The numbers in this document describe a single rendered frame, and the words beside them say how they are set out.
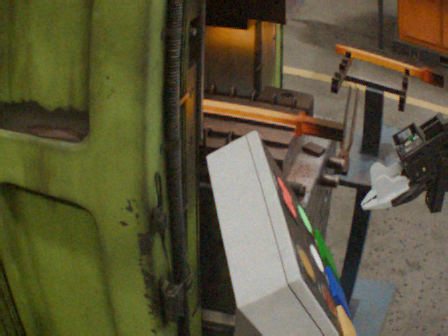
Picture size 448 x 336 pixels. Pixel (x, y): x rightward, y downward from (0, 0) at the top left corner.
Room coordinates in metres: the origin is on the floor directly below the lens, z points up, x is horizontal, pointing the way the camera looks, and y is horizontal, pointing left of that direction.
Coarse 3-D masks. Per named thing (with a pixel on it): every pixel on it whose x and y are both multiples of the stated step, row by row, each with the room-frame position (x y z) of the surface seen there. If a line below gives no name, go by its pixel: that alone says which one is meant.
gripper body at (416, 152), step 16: (416, 128) 0.94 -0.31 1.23; (432, 128) 0.92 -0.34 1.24; (400, 144) 0.95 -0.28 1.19; (416, 144) 0.90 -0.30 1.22; (432, 144) 0.91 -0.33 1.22; (400, 160) 0.93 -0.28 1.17; (416, 160) 0.89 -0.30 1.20; (432, 160) 0.89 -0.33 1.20; (416, 176) 0.89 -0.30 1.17; (432, 176) 0.89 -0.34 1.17
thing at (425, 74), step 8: (336, 48) 1.99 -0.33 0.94; (344, 48) 1.99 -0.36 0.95; (352, 48) 2.00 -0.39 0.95; (352, 56) 1.97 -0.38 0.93; (360, 56) 1.96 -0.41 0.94; (368, 56) 1.95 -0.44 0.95; (376, 56) 1.96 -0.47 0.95; (384, 64) 1.93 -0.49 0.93; (392, 64) 1.92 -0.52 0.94; (400, 64) 1.92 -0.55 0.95; (416, 72) 1.89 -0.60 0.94; (424, 72) 1.88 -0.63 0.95; (432, 72) 1.87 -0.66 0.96; (424, 80) 1.88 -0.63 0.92; (432, 80) 1.87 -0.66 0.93; (440, 80) 1.86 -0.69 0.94
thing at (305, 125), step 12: (204, 108) 1.42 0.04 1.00; (216, 108) 1.41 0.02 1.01; (228, 108) 1.40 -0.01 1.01; (240, 108) 1.40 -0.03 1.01; (252, 108) 1.41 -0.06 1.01; (276, 120) 1.37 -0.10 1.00; (288, 120) 1.36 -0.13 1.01; (300, 120) 1.35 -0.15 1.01; (312, 120) 1.36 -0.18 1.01; (324, 120) 1.36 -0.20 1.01; (300, 132) 1.34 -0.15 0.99; (312, 132) 1.35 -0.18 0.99; (324, 132) 1.35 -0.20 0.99; (336, 132) 1.34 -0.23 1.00
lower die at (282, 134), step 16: (208, 96) 1.49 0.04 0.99; (224, 96) 1.49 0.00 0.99; (208, 112) 1.40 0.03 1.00; (288, 112) 1.43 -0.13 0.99; (304, 112) 1.44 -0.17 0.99; (224, 128) 1.35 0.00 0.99; (240, 128) 1.35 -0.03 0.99; (256, 128) 1.35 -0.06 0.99; (272, 128) 1.36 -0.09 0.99; (288, 128) 1.35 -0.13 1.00; (208, 144) 1.30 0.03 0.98; (224, 144) 1.30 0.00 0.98; (272, 144) 1.30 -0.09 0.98; (288, 144) 1.30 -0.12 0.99; (288, 160) 1.30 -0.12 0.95
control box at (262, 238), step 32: (224, 160) 0.91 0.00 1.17; (256, 160) 0.88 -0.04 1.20; (224, 192) 0.84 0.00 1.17; (256, 192) 0.81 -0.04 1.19; (288, 192) 0.88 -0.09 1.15; (224, 224) 0.78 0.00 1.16; (256, 224) 0.75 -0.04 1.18; (288, 224) 0.74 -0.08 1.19; (256, 256) 0.69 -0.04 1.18; (288, 256) 0.67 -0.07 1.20; (320, 256) 0.86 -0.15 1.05; (256, 288) 0.63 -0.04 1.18; (288, 288) 0.62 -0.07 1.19; (320, 288) 0.70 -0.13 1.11; (256, 320) 0.61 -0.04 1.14; (288, 320) 0.62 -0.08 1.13; (320, 320) 0.62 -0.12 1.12
